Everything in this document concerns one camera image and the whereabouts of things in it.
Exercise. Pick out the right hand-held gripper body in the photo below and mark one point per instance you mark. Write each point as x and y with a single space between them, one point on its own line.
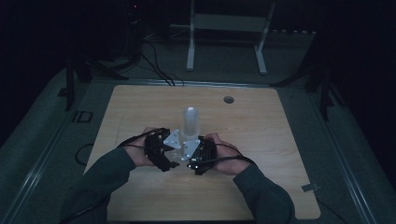
204 152

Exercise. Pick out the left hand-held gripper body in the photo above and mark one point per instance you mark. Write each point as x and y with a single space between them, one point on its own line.
155 146

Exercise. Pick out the translucent bottle with white base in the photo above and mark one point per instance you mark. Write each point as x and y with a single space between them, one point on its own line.
190 123

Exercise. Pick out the person's left hand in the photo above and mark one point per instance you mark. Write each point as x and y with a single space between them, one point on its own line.
138 152

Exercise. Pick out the person's right hand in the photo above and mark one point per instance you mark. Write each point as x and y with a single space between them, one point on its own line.
229 160

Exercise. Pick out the grey tape piece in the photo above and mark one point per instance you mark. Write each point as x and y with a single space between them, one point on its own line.
310 187

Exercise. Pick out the dark equipment with red light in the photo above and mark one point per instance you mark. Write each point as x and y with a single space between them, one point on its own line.
134 28

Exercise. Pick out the white metal stand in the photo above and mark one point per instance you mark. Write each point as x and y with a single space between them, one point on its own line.
229 22

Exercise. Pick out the white power strip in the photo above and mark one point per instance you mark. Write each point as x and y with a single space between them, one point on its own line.
294 31

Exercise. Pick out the metal floor rail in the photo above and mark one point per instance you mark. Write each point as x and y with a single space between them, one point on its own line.
199 83
348 174
34 172

